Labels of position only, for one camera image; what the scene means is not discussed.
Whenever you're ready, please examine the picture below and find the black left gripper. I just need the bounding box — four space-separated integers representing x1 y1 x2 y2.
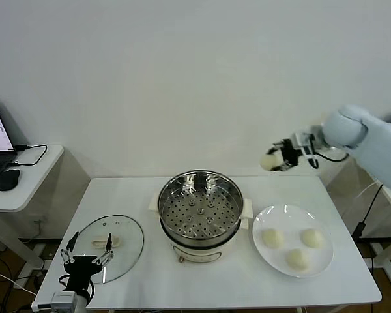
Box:
59 231 115 291

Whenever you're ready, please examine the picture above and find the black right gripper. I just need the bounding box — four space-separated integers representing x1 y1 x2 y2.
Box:
268 138 307 173

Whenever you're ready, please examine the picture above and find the white steamed baozi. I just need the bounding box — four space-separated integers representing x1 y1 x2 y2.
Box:
285 248 310 271
259 153 283 171
261 228 286 249
300 228 325 249

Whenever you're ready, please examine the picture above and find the glass lid with cream handle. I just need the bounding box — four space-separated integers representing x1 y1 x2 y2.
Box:
68 214 145 285

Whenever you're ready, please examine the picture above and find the stainless perforated steamer basket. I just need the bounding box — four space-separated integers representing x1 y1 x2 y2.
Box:
158 168 245 248

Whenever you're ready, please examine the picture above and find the white side table with mouse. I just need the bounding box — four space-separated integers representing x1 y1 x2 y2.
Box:
0 144 92 271

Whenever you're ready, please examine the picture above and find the white round plate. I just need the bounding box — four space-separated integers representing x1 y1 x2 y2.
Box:
252 204 334 278

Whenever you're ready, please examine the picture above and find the black computer mouse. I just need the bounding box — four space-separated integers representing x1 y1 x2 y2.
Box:
0 168 22 192

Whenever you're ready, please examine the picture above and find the cream electric cooking pot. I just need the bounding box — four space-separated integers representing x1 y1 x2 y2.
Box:
149 192 253 265

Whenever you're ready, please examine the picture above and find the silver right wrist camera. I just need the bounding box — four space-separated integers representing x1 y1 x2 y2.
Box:
291 130 317 157

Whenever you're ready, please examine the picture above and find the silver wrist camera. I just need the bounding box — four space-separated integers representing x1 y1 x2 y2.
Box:
291 130 317 157
31 291 78 310

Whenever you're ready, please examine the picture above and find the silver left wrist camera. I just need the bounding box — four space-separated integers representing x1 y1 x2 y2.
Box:
31 291 78 310

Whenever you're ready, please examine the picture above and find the white cable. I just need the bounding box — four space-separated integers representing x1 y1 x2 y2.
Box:
355 181 379 205

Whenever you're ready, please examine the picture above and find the black cable with adapter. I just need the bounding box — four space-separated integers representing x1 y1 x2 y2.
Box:
351 184 384 241

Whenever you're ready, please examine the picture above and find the black laptop charger cable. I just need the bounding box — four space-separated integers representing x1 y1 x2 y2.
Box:
9 143 49 169

